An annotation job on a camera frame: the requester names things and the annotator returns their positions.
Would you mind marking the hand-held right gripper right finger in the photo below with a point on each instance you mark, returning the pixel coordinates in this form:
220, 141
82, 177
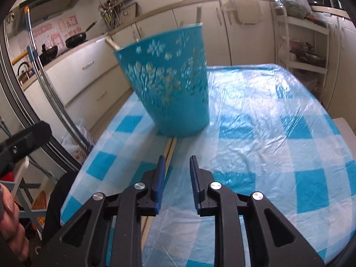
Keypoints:
194, 190

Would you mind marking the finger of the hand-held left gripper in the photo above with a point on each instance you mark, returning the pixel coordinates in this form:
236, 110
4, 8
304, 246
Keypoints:
27, 140

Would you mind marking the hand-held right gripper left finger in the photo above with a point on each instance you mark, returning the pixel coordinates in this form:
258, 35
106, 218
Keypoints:
159, 190

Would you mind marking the blue perforated plastic basket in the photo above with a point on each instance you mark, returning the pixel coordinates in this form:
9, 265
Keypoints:
180, 116

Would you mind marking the person's left hand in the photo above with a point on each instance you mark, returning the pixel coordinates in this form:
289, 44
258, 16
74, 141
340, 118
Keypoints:
11, 225

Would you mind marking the white plastic bag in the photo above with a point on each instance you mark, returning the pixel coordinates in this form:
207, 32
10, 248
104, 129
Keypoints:
76, 141

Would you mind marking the metal mop poles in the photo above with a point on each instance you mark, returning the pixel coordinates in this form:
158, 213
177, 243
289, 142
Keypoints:
46, 80

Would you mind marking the metal kettle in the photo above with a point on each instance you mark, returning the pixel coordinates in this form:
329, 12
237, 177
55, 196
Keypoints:
25, 73

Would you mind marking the black chair back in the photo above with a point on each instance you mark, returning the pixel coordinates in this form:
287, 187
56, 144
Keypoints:
59, 200

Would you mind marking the blue white checked tablecloth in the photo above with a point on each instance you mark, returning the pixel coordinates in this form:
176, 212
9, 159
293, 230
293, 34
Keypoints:
264, 144

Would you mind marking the cream drawer cabinet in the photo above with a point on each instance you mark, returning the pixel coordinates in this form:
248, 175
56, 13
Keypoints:
91, 80

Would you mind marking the black frying pan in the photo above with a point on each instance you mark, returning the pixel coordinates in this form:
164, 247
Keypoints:
75, 40

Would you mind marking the grey range hood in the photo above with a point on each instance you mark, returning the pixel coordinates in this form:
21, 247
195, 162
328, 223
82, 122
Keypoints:
52, 5

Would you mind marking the utensil drying rack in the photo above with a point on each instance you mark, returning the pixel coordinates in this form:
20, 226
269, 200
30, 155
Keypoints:
110, 16

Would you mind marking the cream kitchen cabinet row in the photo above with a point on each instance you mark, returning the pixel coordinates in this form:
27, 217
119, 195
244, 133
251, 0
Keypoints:
244, 47

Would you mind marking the white side table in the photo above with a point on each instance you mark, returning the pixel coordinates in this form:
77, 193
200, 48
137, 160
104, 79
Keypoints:
343, 129

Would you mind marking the pans on shelf rack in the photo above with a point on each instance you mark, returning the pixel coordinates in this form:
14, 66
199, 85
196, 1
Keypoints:
307, 55

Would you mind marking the white hanging plastic bin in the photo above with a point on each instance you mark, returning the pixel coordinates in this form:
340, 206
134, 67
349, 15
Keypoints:
244, 11

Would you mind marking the cream corner cabinet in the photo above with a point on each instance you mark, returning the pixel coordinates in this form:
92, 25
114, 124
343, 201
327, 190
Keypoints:
342, 61

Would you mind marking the white shelf rack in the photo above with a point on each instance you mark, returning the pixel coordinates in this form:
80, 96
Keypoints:
319, 30

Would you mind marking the clear plastic bag with greens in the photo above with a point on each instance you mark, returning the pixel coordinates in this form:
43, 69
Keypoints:
293, 1

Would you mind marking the folding stool frame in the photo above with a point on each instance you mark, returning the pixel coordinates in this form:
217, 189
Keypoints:
25, 197

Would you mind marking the pink wall stickers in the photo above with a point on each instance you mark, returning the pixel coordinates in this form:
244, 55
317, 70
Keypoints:
55, 32

